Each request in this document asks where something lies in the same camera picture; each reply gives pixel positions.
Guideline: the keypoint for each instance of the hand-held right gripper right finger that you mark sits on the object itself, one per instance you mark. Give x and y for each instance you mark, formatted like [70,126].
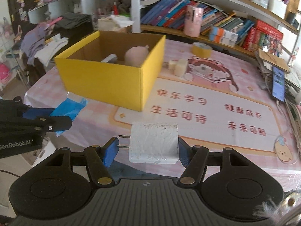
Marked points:
[184,153]

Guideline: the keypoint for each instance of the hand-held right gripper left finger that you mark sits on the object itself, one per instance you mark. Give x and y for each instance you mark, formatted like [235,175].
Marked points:
[110,151]

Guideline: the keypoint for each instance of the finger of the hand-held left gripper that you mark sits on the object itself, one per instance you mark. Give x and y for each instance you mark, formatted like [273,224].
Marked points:
[40,112]
[56,123]

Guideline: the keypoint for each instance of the blue plastic bag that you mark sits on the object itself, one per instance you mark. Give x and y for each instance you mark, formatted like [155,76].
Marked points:
[70,107]

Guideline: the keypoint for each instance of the large white charger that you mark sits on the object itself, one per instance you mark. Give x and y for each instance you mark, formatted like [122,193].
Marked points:
[152,143]

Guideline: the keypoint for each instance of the yellow cardboard box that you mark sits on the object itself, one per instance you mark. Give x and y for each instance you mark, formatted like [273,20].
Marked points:
[101,84]

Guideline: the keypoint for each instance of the white spray bottle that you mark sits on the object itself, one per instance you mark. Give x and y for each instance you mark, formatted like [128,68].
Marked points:
[110,58]

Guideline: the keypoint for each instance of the white cube charger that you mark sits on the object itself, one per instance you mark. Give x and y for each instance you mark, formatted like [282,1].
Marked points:
[181,68]

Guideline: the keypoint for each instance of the pink plush toy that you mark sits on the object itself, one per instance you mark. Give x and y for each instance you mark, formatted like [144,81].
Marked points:
[136,55]

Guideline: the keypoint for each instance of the yellow tape roll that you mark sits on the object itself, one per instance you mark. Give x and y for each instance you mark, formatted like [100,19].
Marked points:
[199,50]

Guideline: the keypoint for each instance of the white carton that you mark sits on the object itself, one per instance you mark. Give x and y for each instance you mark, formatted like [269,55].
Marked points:
[45,153]

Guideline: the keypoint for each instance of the pink checked printed tablecloth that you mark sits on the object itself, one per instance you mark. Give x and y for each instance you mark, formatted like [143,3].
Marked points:
[211,124]

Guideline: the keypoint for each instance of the pile of light clothes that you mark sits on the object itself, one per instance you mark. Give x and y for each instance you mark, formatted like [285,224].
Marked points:
[42,44]

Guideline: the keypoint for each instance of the small cream charger plug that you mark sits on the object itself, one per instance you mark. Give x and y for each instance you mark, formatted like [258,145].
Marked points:
[172,65]

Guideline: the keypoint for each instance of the pink plastic stick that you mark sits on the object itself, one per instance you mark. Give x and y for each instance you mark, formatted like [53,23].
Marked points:
[54,21]

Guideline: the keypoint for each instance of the grey folded clothes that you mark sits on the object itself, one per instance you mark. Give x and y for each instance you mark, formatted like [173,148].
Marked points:
[73,20]

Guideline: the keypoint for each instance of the grey fluffy fabric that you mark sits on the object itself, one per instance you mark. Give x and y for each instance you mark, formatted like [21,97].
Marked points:
[270,210]

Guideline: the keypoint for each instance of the stack of books and papers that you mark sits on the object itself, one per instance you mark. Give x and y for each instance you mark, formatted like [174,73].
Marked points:
[295,122]

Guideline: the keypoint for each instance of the smartphone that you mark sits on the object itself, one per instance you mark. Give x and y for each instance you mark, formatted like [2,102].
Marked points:
[278,84]

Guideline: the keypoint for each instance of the tissue box with plastic bag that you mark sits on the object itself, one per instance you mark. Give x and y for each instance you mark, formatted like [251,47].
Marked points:
[115,23]

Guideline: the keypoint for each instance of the orange white small box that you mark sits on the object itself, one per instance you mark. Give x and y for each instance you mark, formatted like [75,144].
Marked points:
[225,33]
[222,42]

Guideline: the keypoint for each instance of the pink humidifier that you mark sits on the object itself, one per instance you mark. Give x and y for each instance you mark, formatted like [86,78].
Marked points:
[191,26]

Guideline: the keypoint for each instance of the brown paper envelope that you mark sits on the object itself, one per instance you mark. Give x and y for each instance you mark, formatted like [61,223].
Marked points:
[272,60]

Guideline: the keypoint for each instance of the anime acrylic stands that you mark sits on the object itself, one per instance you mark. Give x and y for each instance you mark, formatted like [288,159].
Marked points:
[272,47]

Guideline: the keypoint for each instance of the red thick dictionaries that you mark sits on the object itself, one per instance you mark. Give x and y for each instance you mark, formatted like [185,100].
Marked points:
[263,35]

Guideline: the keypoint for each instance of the row of leaning picture books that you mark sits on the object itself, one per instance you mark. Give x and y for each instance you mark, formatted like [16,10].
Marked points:
[164,11]

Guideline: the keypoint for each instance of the white wooden bookshelf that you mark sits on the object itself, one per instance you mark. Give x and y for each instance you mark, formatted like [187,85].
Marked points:
[135,4]

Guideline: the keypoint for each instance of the black box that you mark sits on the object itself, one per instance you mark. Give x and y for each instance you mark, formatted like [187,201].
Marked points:
[291,18]

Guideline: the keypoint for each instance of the white storage box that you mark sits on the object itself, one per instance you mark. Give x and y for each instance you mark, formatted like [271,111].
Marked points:
[277,7]

